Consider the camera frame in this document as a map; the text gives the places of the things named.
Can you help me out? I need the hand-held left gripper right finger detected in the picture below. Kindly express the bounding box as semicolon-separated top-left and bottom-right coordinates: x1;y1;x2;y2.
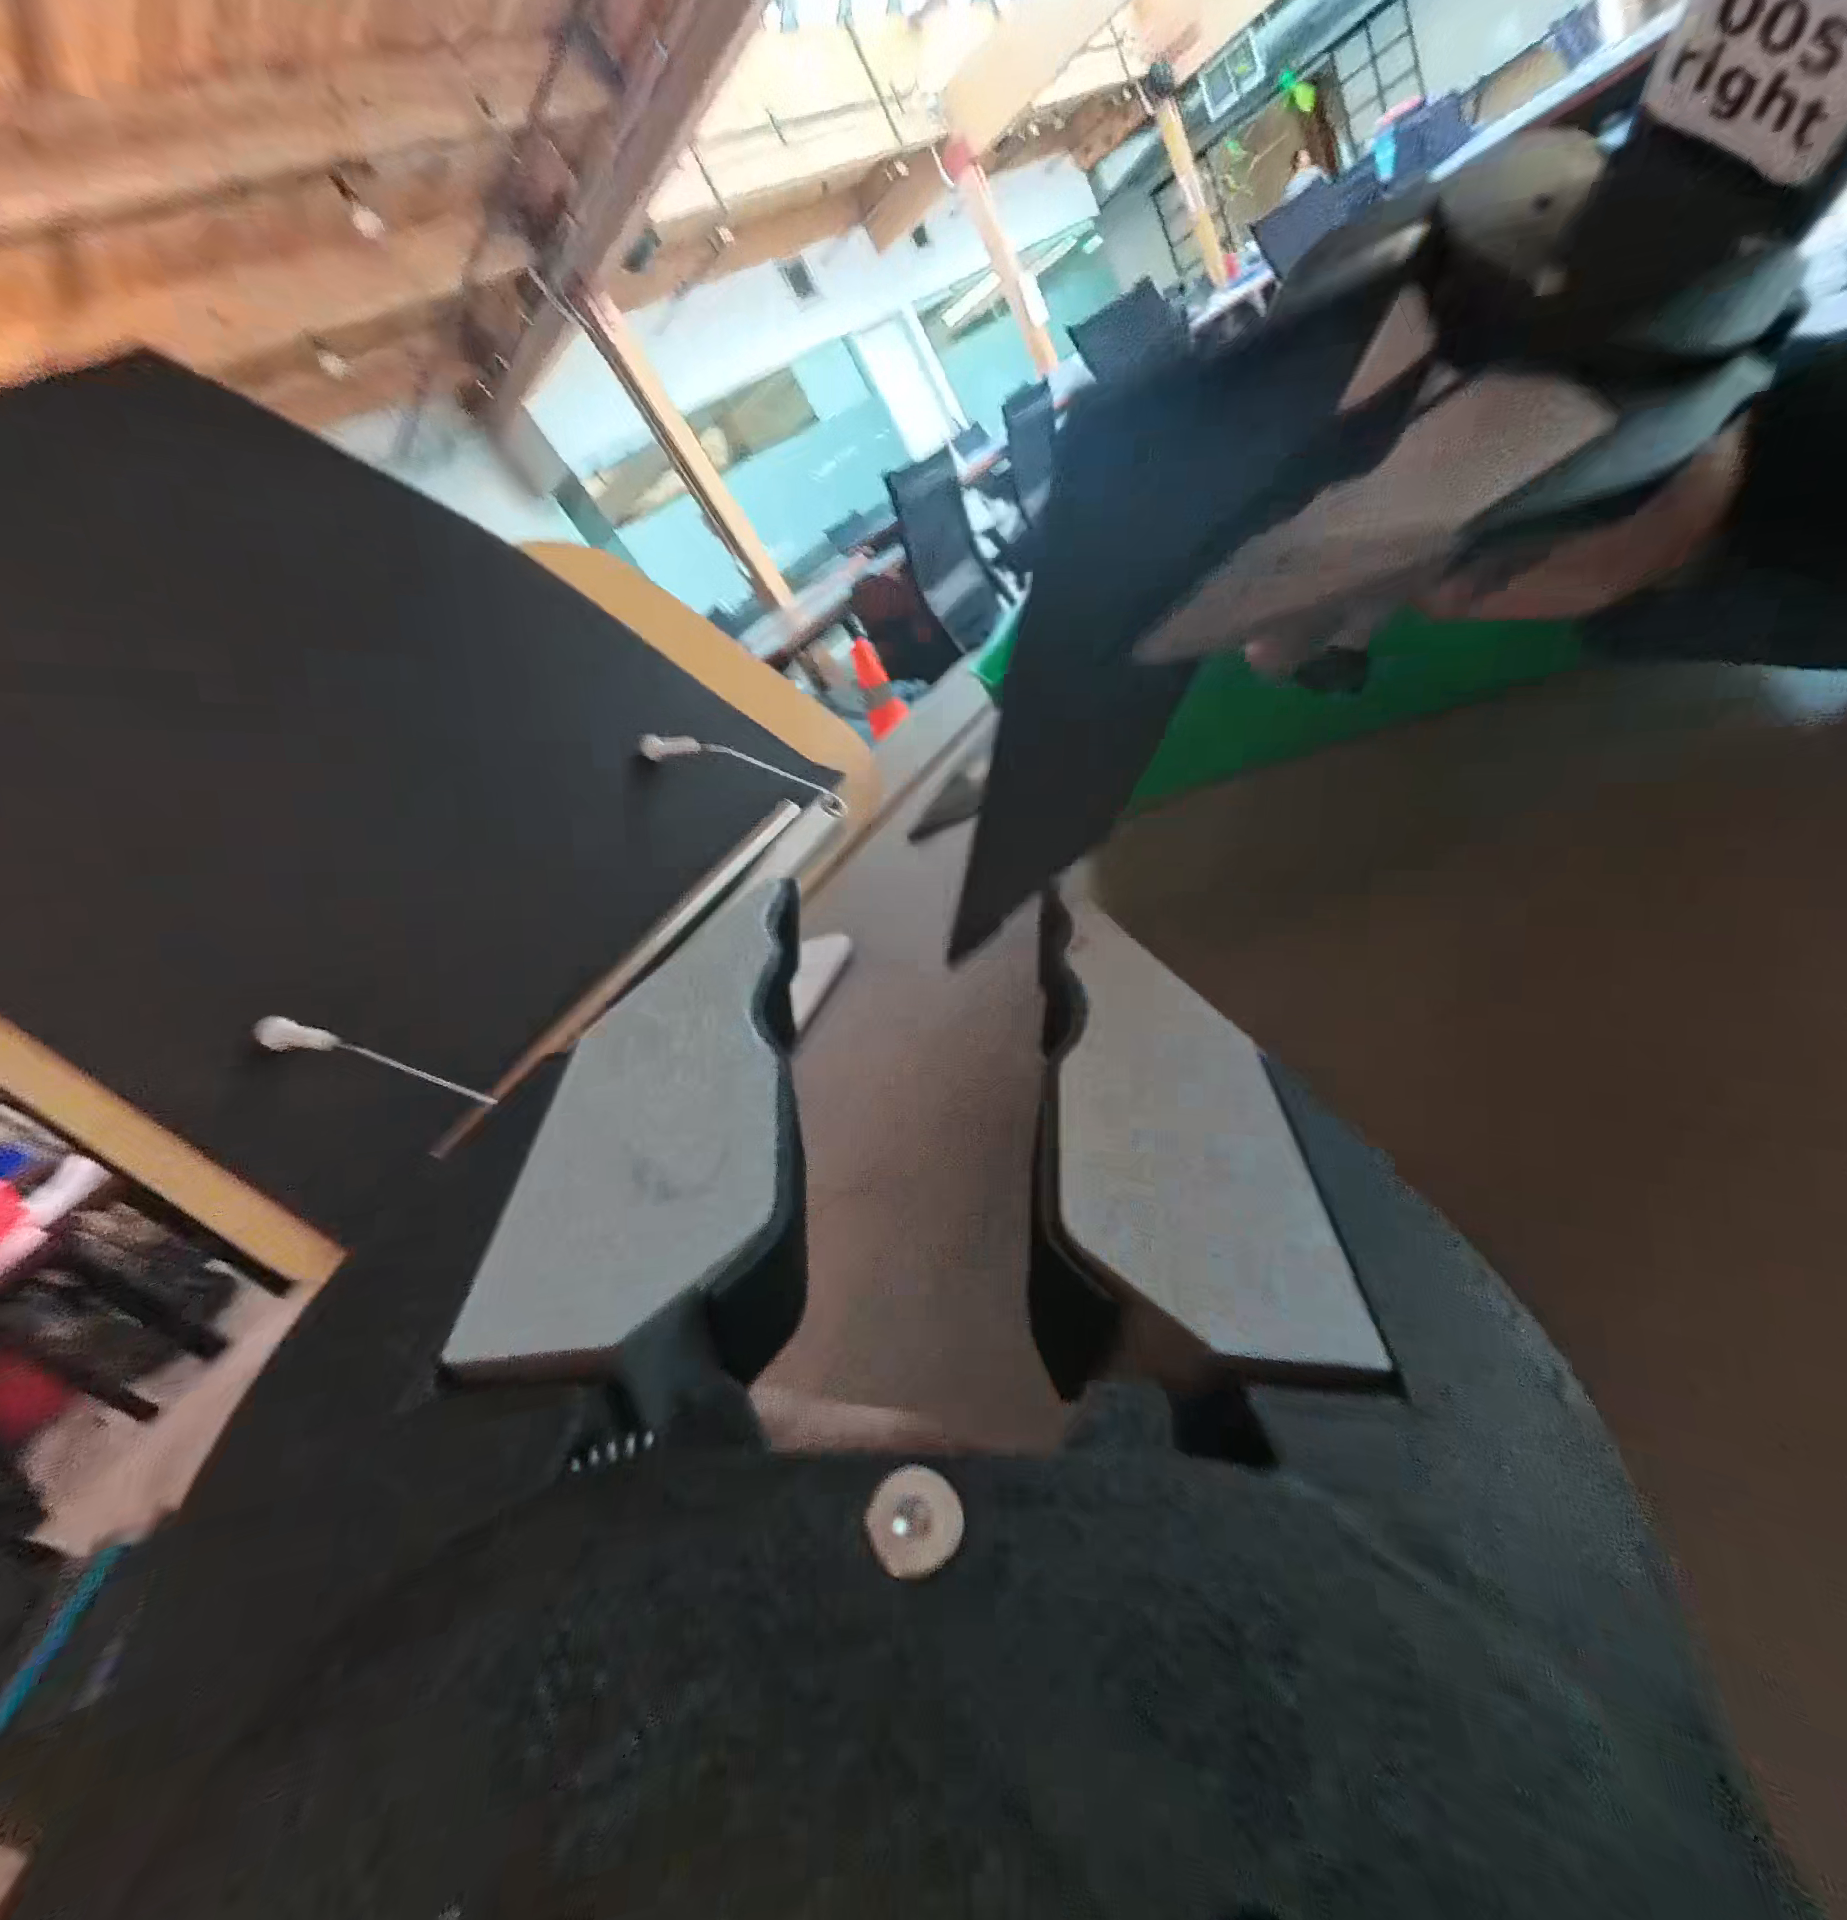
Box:
1031;884;1400;1402

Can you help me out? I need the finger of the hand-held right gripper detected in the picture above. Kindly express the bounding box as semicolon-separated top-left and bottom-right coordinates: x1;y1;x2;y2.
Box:
1339;279;1465;417
1133;371;1618;671

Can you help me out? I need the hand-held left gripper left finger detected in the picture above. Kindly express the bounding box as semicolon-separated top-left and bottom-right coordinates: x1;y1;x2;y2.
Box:
440;876;807;1391

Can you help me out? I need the stack of green bins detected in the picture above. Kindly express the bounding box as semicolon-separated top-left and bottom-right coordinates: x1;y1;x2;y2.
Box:
971;599;1601;814

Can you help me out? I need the person's right forearm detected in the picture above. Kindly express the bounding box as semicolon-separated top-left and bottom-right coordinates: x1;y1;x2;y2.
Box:
1582;321;1847;674

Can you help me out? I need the silver clamp bar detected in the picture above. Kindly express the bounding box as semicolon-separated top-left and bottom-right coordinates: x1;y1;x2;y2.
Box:
427;795;803;1164

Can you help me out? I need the black office chair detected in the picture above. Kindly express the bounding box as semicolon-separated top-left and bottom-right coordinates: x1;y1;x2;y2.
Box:
1004;382;1062;531
886;449;1008;650
1071;277;1199;385

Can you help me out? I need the black flat plate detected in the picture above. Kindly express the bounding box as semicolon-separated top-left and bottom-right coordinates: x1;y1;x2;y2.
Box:
910;704;1004;844

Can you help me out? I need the pile of coloured clutter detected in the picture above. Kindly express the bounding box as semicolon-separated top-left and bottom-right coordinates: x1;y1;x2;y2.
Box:
0;1078;299;1563

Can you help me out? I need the black board with wooden edge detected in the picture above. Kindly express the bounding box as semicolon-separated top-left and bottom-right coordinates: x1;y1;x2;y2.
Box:
0;353;881;1293

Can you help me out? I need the wire clip with white tip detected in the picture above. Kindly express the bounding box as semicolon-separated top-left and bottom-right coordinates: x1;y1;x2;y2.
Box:
252;1017;503;1112
640;732;851;821

